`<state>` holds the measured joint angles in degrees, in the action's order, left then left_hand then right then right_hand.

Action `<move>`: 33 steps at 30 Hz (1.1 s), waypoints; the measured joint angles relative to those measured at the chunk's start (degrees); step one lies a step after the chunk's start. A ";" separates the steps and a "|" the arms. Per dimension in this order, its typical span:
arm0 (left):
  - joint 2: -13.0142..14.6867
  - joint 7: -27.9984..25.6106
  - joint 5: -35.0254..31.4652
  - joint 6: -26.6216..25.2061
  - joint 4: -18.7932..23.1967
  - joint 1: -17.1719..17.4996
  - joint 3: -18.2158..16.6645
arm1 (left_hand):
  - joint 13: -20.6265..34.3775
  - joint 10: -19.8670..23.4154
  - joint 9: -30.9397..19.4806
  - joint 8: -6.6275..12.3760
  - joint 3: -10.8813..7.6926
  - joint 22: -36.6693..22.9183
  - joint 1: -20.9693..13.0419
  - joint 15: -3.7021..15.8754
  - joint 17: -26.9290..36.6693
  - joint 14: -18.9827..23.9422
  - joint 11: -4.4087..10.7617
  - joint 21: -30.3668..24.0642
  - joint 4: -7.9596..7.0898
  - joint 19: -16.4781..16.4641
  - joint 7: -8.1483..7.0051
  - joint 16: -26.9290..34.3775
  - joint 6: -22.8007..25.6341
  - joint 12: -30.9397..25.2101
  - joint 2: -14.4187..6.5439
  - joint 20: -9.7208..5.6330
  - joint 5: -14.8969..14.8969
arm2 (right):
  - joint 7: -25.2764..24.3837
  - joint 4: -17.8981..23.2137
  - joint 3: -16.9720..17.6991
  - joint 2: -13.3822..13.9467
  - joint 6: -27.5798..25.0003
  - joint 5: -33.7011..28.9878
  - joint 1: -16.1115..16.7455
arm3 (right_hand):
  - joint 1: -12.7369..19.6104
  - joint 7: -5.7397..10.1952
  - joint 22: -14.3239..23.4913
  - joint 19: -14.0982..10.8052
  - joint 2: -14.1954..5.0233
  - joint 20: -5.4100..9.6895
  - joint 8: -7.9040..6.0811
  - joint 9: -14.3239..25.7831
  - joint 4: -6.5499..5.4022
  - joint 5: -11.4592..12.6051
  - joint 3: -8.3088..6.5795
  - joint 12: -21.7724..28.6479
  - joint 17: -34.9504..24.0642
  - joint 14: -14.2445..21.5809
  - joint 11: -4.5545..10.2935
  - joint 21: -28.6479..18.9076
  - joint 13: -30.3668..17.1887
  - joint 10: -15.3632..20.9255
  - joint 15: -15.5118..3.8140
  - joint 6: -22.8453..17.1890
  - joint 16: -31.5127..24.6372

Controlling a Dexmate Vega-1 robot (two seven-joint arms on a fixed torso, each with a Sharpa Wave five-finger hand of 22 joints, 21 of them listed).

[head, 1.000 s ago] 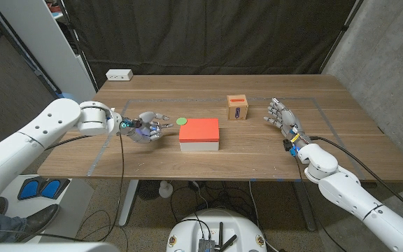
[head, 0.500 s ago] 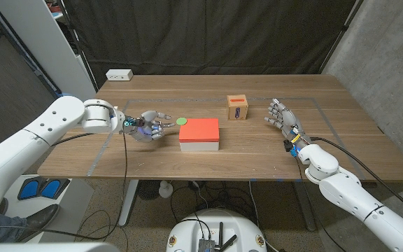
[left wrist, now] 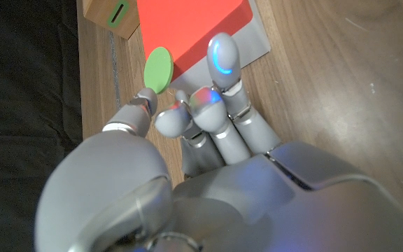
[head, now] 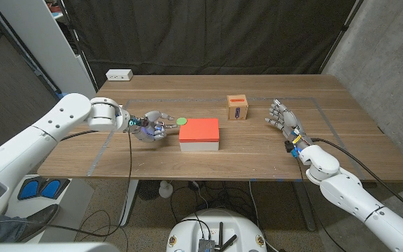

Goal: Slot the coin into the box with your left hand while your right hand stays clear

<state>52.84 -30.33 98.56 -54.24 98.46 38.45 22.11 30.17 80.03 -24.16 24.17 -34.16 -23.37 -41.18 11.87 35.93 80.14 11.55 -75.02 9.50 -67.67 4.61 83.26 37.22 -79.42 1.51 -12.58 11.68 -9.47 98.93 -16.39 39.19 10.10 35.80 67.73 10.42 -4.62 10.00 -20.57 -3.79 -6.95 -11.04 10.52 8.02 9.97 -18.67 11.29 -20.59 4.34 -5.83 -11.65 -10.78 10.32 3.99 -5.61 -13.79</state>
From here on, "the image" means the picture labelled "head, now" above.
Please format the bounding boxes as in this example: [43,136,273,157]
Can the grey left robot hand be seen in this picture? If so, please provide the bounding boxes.
[127,111,180,143]

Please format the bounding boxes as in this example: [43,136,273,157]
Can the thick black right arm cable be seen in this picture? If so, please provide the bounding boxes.
[311,137,403,222]

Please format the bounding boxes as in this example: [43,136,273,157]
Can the small black fan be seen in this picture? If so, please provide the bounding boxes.
[137,179,161,201]

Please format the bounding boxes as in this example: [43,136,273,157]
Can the black floor cable bundle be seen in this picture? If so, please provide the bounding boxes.
[169,180,262,225]

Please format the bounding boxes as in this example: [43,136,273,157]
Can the white floor platform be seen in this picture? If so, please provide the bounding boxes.
[10,174,94,243]

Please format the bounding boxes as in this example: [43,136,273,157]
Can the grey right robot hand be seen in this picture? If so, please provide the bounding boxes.
[264,98,314,158]

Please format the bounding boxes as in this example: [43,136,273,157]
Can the thin black left wrist cable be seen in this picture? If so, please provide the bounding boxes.
[0,131,133,238]

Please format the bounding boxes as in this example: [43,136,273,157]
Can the small white round stand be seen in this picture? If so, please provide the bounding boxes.
[158,180,174,200]

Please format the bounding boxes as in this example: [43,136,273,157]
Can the person's leg in jeans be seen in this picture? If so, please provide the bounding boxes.
[0,216,27,244]

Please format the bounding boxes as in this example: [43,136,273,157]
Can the white power outlet box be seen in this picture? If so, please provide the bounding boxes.
[105,69,134,82]

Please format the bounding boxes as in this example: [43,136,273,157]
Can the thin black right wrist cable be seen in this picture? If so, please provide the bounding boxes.
[296,156,348,252]

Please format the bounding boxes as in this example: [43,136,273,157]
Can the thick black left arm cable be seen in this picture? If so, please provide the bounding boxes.
[59,129,99,142]

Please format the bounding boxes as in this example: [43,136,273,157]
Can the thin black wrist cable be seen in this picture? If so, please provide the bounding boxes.
[296,156,348,252]
[0,131,133,238]

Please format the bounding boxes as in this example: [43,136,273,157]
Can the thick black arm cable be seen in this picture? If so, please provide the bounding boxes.
[59,129,99,142]
[311,137,403,222]

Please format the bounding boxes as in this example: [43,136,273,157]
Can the black backdrop stand pole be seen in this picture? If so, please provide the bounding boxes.
[318,0,365,74]
[59,0,100,92]

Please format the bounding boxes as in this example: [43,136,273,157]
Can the black fabric backdrop curtain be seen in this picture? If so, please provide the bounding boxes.
[63,0,358,87]

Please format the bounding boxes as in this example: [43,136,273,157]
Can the red-lidded white box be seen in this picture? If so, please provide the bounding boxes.
[178,118,220,153]

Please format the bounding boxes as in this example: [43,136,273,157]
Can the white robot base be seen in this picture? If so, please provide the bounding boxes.
[166,208,268,252]

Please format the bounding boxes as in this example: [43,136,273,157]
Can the black shoe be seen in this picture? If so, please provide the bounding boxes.
[15,204,61,243]

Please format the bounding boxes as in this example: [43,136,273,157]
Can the wooden coin slot box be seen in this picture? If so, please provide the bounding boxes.
[226,94,249,121]

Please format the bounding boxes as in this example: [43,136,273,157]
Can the grey radio module with antennas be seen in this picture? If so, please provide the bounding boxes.
[197,221,238,252]

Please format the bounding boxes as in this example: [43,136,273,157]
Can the black foot pedal blue pads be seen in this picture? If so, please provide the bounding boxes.
[17,176,71,202]

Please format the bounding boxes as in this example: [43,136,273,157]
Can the white table leg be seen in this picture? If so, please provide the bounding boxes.
[118,179,139,228]

